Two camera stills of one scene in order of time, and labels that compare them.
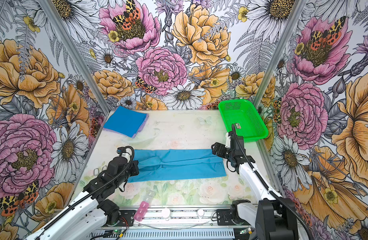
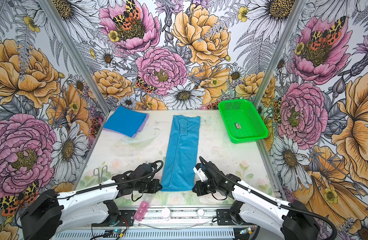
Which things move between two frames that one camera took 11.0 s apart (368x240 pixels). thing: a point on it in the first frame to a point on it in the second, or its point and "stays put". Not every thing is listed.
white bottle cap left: [165, 213] stays put
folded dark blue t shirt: [125, 121] stays put
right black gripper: [219, 153] to [200, 192]
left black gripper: [134, 171] to [155, 182]
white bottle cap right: [200, 212] stays put
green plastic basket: [242, 113] stays put
